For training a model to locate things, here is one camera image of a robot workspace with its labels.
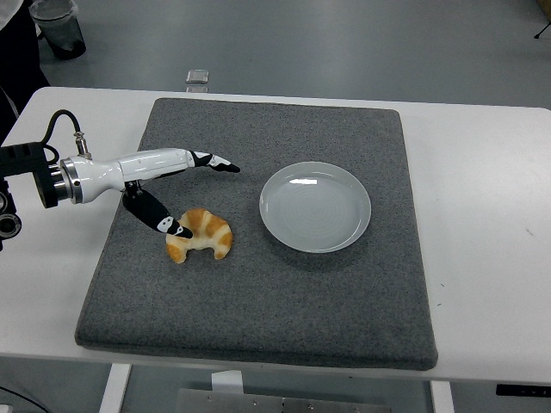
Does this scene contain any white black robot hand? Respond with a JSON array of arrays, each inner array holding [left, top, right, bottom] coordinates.
[[79, 147, 241, 240]]

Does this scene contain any golden croissant bread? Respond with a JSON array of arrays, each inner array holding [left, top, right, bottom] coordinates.
[[165, 208, 234, 263]]

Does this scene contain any pale grey round plate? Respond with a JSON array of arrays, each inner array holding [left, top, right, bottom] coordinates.
[[258, 161, 373, 254]]

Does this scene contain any grey metal plate with screws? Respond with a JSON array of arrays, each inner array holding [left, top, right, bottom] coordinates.
[[175, 388, 382, 413]]

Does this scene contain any dark bin with clear liner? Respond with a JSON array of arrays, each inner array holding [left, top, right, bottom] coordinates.
[[28, 0, 87, 60]]

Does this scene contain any grey felt mat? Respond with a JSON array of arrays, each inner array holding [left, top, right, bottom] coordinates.
[[75, 97, 439, 372]]

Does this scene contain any white table leg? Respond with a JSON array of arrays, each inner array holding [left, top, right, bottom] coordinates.
[[98, 363, 133, 413], [430, 380, 455, 413]]

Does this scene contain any white paper label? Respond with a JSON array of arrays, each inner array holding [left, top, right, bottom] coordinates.
[[210, 370, 245, 395]]

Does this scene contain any black table control box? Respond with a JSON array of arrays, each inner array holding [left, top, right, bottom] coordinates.
[[495, 382, 551, 398]]

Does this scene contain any black floor cable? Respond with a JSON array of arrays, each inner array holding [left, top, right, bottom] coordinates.
[[0, 385, 45, 413]]

